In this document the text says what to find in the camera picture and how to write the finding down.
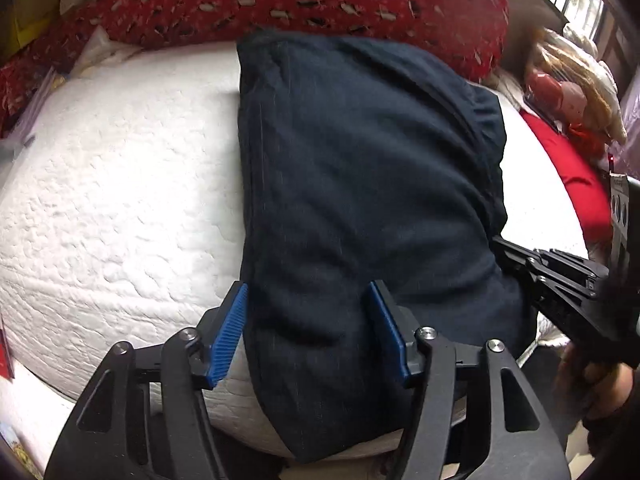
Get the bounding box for white quilted mattress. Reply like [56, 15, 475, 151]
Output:
[0, 40, 592, 461]

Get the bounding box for grey plastic packet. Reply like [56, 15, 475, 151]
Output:
[0, 134, 37, 162]

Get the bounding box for white plastic bag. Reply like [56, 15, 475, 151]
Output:
[74, 26, 147, 77]

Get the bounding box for navy pinstripe garment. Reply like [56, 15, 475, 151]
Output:
[235, 27, 539, 464]

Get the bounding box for person's right hand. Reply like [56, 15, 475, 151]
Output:
[552, 346, 637, 423]

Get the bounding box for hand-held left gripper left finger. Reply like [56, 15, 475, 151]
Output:
[45, 281, 249, 480]

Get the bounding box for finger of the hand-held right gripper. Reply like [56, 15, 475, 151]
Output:
[492, 237, 544, 312]

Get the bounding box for red cloth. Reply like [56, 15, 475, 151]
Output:
[520, 109, 614, 247]

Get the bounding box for red penguin print blanket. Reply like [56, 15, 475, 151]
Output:
[0, 0, 511, 133]

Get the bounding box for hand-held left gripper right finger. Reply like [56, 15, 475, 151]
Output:
[362, 280, 571, 480]

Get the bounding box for yellow packet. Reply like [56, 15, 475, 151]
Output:
[9, 0, 67, 57]

